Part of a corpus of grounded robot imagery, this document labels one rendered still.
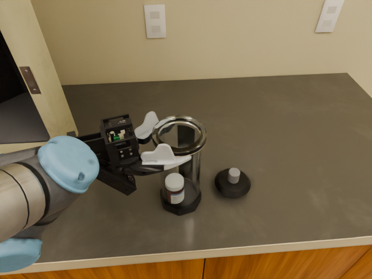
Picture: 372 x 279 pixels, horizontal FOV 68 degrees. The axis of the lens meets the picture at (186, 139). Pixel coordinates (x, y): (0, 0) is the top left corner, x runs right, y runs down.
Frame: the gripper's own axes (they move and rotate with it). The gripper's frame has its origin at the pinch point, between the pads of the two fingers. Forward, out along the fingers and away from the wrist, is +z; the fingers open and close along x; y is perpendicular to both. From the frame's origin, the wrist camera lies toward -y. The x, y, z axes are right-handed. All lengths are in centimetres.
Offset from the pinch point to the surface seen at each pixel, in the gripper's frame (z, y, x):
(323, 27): 71, -1, 42
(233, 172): 13.2, -13.2, -1.6
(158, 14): 12, 5, 57
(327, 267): 38, -44, -21
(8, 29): -26.6, 17.6, 23.7
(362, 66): 94, -19, 36
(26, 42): -24.8, 14.0, 25.4
